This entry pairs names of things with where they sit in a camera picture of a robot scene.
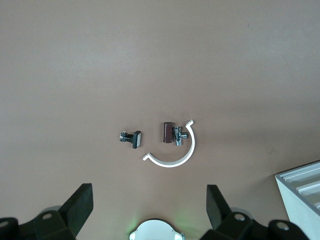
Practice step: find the brown table cover sheet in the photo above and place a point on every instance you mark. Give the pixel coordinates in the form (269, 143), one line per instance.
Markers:
(160, 50)

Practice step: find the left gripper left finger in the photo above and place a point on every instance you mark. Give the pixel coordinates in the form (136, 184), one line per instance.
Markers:
(75, 212)

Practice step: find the white curved clamp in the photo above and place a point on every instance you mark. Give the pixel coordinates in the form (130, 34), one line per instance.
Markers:
(170, 164)

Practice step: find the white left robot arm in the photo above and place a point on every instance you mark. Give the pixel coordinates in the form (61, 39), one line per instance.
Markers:
(155, 230)

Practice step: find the cabinet drawer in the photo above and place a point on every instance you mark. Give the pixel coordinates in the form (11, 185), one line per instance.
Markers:
(313, 192)
(310, 180)

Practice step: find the white drawer cabinet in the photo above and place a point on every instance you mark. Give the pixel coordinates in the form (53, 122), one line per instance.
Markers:
(305, 225)

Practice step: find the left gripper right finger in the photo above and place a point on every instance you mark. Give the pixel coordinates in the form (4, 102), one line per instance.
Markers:
(221, 217)

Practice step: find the black square push button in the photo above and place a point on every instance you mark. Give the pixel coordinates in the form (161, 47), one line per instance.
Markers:
(130, 137)

